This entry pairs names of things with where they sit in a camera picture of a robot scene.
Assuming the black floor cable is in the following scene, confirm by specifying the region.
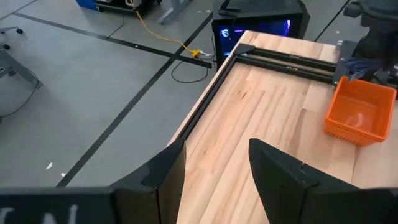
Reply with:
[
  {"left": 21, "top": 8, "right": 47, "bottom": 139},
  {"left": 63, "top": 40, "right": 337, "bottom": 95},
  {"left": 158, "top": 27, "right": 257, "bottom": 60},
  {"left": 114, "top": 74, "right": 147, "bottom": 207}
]
[{"left": 170, "top": 60, "right": 210, "bottom": 84}]

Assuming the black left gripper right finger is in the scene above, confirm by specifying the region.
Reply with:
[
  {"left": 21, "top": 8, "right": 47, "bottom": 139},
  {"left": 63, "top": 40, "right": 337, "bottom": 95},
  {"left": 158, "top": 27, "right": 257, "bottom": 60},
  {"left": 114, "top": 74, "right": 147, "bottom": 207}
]
[{"left": 248, "top": 138, "right": 365, "bottom": 224}]

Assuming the black computer tower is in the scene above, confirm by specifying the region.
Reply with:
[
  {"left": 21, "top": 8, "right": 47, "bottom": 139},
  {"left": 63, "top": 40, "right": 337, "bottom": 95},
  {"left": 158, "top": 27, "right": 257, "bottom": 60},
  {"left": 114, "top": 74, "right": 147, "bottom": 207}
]
[{"left": 211, "top": 0, "right": 311, "bottom": 68}]

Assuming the grey chair base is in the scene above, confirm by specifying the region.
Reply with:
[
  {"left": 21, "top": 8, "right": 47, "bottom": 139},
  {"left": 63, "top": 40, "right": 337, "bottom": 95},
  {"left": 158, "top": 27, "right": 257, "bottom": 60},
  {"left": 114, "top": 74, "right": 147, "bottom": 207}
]
[{"left": 0, "top": 26, "right": 44, "bottom": 90}]

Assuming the black floor equipment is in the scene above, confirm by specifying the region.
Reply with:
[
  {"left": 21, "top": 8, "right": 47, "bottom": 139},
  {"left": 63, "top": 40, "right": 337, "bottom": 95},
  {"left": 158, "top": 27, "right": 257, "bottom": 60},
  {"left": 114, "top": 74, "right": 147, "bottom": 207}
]
[{"left": 95, "top": 0, "right": 162, "bottom": 14}]

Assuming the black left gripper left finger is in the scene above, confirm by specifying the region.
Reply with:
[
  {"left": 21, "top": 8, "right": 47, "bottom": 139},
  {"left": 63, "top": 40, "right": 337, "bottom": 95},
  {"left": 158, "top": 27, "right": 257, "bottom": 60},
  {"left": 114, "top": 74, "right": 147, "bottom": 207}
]
[{"left": 111, "top": 138, "right": 187, "bottom": 224}]

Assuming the blue box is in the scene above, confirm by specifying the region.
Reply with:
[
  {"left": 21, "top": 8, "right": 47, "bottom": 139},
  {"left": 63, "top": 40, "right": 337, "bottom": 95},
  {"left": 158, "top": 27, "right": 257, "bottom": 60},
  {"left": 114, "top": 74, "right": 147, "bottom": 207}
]
[{"left": 75, "top": 0, "right": 98, "bottom": 11}]

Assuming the blue braided USB cable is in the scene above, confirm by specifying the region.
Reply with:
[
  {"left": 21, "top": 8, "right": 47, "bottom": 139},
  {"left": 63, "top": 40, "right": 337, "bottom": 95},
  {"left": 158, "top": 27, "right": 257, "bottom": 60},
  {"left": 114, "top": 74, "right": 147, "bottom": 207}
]
[{"left": 343, "top": 57, "right": 385, "bottom": 82}]

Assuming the yellow extension cord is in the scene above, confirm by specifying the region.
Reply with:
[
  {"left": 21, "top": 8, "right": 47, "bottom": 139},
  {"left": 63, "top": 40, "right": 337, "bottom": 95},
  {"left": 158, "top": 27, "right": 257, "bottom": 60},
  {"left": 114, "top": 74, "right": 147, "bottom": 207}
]
[{"left": 135, "top": 11, "right": 202, "bottom": 59}]

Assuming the orange plastic basket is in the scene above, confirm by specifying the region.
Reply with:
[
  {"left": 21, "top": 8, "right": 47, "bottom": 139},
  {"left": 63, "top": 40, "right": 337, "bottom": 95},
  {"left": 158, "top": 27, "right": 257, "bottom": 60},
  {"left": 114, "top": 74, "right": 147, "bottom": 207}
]
[{"left": 323, "top": 75, "right": 398, "bottom": 147}]

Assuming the grey desk leg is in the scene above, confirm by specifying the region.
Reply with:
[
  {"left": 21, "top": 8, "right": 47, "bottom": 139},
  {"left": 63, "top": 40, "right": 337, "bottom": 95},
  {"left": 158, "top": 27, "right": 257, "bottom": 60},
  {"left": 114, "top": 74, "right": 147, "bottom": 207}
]
[{"left": 157, "top": 0, "right": 194, "bottom": 26}]

